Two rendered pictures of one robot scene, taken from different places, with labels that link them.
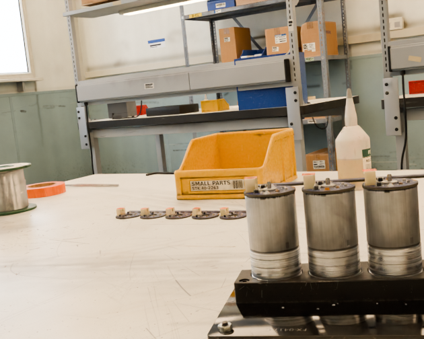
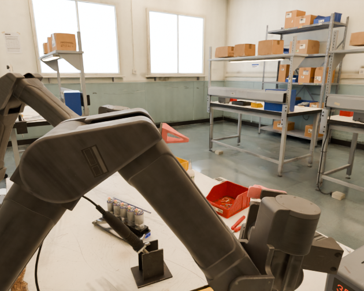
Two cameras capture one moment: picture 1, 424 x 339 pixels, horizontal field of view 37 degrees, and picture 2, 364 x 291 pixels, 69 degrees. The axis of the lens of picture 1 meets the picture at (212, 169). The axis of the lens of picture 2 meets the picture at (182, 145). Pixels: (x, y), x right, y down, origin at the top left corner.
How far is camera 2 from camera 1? 0.62 m
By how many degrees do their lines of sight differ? 24
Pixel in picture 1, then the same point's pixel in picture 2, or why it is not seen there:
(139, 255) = (118, 195)
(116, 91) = (221, 93)
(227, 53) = (281, 75)
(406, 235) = (123, 216)
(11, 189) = not seen: hidden behind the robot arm
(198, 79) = (250, 94)
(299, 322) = (104, 224)
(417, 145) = not seen: hidden behind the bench
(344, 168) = not seen: hidden behind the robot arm
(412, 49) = (336, 99)
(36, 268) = (100, 192)
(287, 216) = (111, 206)
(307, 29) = (318, 70)
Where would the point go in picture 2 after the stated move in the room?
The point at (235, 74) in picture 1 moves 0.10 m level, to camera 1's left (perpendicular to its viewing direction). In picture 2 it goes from (264, 96) to (255, 95)
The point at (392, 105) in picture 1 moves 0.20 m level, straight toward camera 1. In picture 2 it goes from (323, 121) to (318, 124)
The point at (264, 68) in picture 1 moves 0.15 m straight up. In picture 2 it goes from (275, 95) to (277, 81)
